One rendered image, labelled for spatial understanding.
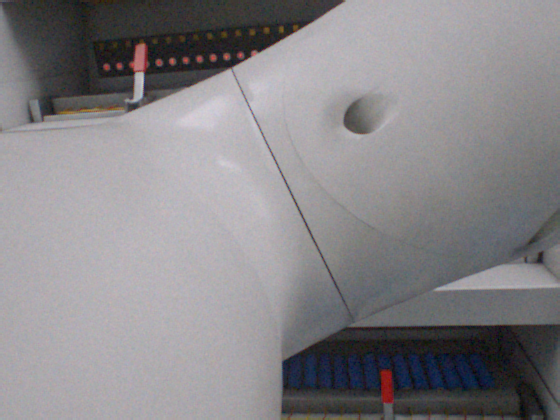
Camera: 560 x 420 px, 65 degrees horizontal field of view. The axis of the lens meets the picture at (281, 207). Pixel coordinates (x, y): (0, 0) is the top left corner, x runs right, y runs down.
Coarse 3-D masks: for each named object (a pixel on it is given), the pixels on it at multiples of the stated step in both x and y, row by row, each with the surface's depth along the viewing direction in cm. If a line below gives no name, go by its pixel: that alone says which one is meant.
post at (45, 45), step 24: (24, 0) 56; (48, 0) 61; (72, 0) 66; (0, 24) 51; (24, 24) 56; (48, 24) 60; (72, 24) 66; (0, 48) 51; (24, 48) 55; (48, 48) 60; (72, 48) 66; (0, 72) 51; (24, 72) 55; (48, 72) 60; (72, 72) 66
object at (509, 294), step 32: (544, 256) 49; (448, 288) 46; (480, 288) 45; (512, 288) 45; (544, 288) 45; (384, 320) 48; (416, 320) 47; (448, 320) 47; (480, 320) 47; (512, 320) 46; (544, 320) 46
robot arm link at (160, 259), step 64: (128, 128) 12; (192, 128) 12; (256, 128) 12; (0, 192) 4; (64, 192) 4; (128, 192) 6; (192, 192) 8; (256, 192) 11; (0, 256) 3; (64, 256) 3; (128, 256) 4; (192, 256) 6; (256, 256) 10; (320, 256) 12; (0, 320) 2; (64, 320) 3; (128, 320) 3; (192, 320) 4; (256, 320) 7; (320, 320) 13; (0, 384) 2; (64, 384) 2; (128, 384) 3; (192, 384) 4; (256, 384) 5
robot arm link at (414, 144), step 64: (384, 0) 12; (448, 0) 11; (512, 0) 11; (256, 64) 13; (320, 64) 12; (384, 64) 11; (448, 64) 11; (512, 64) 11; (320, 128) 11; (384, 128) 11; (448, 128) 11; (512, 128) 11; (320, 192) 11; (384, 192) 11; (448, 192) 11; (512, 192) 11; (384, 256) 12; (448, 256) 13; (512, 256) 14
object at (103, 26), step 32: (160, 0) 68; (192, 0) 68; (224, 0) 67; (256, 0) 66; (288, 0) 66; (320, 0) 65; (96, 32) 70; (128, 32) 69; (160, 32) 68; (96, 64) 70
